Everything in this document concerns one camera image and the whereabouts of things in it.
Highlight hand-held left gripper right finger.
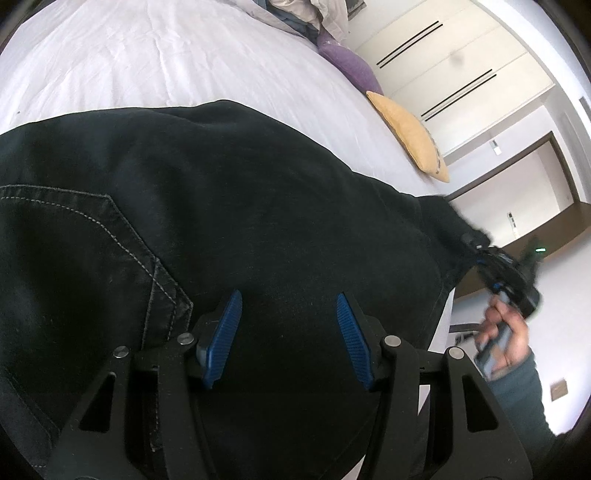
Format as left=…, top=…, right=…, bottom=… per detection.
left=336, top=293, right=533, bottom=480

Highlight purple pillow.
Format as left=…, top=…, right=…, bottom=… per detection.
left=316, top=31, right=385, bottom=97

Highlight bed with white sheet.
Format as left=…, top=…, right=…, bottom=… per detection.
left=0, top=0, right=457, bottom=365

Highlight black pants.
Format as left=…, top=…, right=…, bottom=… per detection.
left=0, top=99, right=491, bottom=480

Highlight white wardrobe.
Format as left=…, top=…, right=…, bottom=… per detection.
left=344, top=0, right=556, bottom=162

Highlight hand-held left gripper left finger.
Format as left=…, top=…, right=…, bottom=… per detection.
left=41, top=290, right=243, bottom=480

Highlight person's right hand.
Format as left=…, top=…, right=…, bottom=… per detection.
left=475, top=295, right=530, bottom=377

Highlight person's right forearm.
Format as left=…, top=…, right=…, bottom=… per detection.
left=488, top=348, right=560, bottom=457

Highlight brown door frame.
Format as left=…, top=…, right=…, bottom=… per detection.
left=445, top=130, right=581, bottom=205

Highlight yellow pillow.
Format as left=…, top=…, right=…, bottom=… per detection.
left=366, top=91, right=451, bottom=183

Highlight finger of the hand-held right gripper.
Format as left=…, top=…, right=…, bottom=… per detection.
left=462, top=232, right=493, bottom=266

